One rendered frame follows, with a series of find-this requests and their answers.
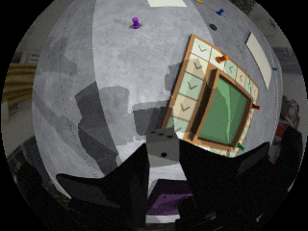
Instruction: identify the grey die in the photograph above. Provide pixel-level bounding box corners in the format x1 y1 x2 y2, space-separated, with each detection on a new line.
146 127 180 167

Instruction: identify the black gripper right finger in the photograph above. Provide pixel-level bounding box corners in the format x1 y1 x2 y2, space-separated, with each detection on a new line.
178 139 270 219

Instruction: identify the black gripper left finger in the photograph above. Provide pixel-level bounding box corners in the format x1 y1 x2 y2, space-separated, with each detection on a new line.
55 143 150 230

